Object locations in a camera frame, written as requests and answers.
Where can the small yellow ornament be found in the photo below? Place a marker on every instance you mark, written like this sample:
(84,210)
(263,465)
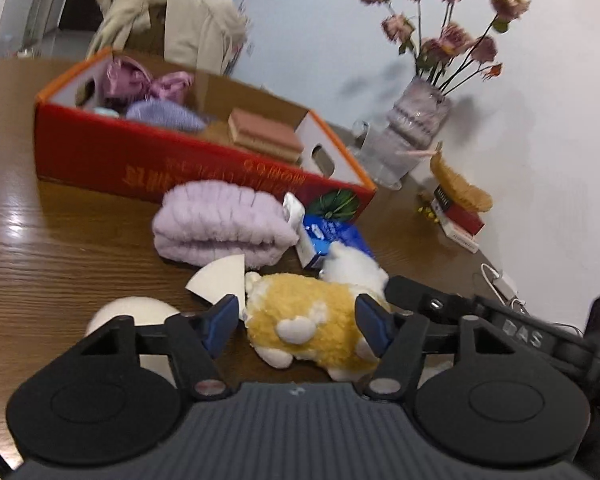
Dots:
(426,212)

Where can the yellow and white plush toy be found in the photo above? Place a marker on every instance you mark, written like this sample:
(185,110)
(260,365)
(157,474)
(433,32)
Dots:
(300,310)

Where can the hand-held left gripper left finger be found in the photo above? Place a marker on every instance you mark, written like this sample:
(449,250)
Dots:
(222,322)

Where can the pink sponge block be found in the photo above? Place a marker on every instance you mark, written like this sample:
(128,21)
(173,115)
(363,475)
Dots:
(265,135)

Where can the dried pink roses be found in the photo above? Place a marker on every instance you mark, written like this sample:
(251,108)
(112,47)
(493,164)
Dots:
(450,40)

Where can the blue and white packet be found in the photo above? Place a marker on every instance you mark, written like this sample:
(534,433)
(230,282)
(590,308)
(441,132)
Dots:
(337,235)

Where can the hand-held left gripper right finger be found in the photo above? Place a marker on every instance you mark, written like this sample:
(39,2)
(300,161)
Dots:
(375,327)

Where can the pink glass vase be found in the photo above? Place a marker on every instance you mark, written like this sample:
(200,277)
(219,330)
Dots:
(420,110)

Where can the blue plush toy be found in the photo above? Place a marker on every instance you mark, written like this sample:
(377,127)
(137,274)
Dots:
(105,110)

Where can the white charger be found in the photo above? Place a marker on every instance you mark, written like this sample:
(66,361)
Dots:
(502,281)

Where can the brown chair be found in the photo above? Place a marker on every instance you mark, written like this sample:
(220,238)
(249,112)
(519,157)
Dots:
(147,32)

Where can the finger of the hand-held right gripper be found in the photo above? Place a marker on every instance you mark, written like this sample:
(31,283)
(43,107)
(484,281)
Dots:
(420,295)

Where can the white round container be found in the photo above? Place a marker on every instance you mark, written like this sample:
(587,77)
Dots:
(145,310)

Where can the clear plastic cup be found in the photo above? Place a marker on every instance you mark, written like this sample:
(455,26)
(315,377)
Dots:
(380,152)

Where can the lavender fluffy cloth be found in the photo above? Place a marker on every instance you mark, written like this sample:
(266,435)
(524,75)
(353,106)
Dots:
(220,225)

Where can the red cardboard box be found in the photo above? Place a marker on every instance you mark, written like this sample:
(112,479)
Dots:
(105,160)

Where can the beige coat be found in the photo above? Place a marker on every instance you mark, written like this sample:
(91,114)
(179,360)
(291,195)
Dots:
(190,25)

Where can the pink satin scrunchie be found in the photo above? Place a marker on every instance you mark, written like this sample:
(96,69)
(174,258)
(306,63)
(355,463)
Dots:
(130,80)

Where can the purple knit pouch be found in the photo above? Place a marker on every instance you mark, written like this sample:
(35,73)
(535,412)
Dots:
(165,115)

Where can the flat white box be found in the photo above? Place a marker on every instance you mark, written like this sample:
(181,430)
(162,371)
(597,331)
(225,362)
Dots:
(461,239)

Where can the small red box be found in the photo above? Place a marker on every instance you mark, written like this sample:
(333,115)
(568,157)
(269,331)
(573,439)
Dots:
(457,215)

